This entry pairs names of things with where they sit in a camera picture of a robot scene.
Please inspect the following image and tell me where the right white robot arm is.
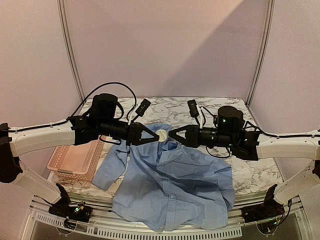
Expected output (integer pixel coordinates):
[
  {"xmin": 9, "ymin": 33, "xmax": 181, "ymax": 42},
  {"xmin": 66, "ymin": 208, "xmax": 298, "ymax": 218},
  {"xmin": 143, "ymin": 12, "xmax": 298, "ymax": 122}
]
[{"xmin": 168, "ymin": 105, "xmax": 320, "ymax": 218}]

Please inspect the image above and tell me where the pink plastic basket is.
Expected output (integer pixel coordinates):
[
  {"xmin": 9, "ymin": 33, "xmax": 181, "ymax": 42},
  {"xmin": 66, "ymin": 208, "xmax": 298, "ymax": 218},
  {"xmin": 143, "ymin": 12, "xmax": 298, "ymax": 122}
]
[{"xmin": 47, "ymin": 140, "xmax": 104, "ymax": 182}]

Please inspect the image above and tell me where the blue button-up shirt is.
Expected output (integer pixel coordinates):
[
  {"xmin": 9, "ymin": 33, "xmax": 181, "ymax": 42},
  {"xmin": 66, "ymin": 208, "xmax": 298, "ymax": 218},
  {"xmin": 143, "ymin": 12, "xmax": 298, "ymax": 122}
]
[{"xmin": 92, "ymin": 138, "xmax": 235, "ymax": 231}]

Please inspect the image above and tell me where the left aluminium corner post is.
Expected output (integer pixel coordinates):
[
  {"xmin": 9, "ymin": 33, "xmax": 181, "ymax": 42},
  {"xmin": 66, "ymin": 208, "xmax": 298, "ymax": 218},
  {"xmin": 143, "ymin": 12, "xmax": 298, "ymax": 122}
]
[{"xmin": 57, "ymin": 0, "xmax": 85, "ymax": 101}]

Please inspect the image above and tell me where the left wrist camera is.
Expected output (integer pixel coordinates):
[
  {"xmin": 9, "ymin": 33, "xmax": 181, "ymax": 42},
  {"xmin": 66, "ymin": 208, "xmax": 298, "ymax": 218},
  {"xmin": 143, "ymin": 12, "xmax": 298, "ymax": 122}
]
[{"xmin": 126, "ymin": 98, "xmax": 151, "ymax": 125}]

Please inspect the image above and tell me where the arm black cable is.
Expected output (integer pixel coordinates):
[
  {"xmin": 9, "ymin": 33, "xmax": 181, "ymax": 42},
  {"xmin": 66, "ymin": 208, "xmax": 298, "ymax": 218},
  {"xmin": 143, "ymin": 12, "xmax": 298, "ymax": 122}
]
[
  {"xmin": 0, "ymin": 83, "xmax": 138, "ymax": 146},
  {"xmin": 199, "ymin": 106, "xmax": 320, "ymax": 160}
]

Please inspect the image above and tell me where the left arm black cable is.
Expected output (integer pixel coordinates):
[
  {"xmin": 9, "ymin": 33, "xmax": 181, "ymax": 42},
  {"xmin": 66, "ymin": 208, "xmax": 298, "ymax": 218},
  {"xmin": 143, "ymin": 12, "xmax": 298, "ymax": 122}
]
[{"xmin": 0, "ymin": 83, "xmax": 138, "ymax": 146}]

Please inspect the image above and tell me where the aluminium corner post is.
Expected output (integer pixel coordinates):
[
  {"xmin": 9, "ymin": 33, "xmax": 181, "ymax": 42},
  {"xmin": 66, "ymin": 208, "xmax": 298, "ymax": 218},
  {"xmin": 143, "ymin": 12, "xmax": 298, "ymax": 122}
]
[
  {"xmin": 57, "ymin": 0, "xmax": 85, "ymax": 101},
  {"xmin": 245, "ymin": 0, "xmax": 275, "ymax": 108}
]

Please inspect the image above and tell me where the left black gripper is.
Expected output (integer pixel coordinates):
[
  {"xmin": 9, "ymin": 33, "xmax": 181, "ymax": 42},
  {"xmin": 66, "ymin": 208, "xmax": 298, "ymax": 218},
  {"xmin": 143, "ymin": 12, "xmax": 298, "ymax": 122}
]
[{"xmin": 98, "ymin": 118, "xmax": 160, "ymax": 146}]

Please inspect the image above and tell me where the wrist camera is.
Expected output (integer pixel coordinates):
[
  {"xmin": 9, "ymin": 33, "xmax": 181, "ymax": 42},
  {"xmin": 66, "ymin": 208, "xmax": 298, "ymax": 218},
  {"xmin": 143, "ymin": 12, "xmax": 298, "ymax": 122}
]
[
  {"xmin": 187, "ymin": 99, "xmax": 206, "ymax": 129},
  {"xmin": 126, "ymin": 98, "xmax": 151, "ymax": 125}
]

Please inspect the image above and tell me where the right aluminium corner post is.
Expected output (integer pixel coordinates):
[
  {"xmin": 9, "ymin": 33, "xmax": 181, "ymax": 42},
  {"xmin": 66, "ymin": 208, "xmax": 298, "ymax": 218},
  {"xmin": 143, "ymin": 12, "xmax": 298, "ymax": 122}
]
[{"xmin": 245, "ymin": 0, "xmax": 275, "ymax": 108}]

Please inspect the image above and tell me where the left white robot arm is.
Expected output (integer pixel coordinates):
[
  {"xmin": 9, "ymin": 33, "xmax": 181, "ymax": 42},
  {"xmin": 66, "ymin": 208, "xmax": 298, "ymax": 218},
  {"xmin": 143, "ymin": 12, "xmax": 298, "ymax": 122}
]
[{"xmin": 0, "ymin": 93, "xmax": 160, "ymax": 217}]

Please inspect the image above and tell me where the aluminium front rail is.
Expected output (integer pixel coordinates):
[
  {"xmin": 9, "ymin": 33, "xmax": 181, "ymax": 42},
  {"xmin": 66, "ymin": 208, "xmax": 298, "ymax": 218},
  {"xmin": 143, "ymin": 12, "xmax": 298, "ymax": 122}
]
[{"xmin": 22, "ymin": 193, "xmax": 312, "ymax": 240}]

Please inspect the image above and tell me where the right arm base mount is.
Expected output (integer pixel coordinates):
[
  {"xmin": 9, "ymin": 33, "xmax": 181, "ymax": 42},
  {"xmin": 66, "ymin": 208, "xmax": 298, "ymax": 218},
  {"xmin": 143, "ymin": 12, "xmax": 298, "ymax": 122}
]
[{"xmin": 240, "ymin": 199, "xmax": 292, "ymax": 235}]

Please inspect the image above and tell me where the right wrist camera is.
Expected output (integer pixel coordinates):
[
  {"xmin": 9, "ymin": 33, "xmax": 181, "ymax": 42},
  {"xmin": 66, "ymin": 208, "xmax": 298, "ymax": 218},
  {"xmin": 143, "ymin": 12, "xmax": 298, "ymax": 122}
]
[{"xmin": 187, "ymin": 99, "xmax": 206, "ymax": 129}]

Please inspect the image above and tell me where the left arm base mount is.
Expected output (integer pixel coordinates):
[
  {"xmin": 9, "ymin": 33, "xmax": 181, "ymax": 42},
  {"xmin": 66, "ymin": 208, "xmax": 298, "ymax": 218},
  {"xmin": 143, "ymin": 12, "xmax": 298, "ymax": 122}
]
[{"xmin": 48, "ymin": 198, "xmax": 93, "ymax": 230}]

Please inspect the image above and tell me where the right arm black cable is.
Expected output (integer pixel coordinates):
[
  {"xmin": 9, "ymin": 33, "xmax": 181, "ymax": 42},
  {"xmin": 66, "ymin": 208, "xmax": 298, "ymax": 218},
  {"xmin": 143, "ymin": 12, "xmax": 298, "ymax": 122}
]
[{"xmin": 199, "ymin": 106, "xmax": 320, "ymax": 160}]

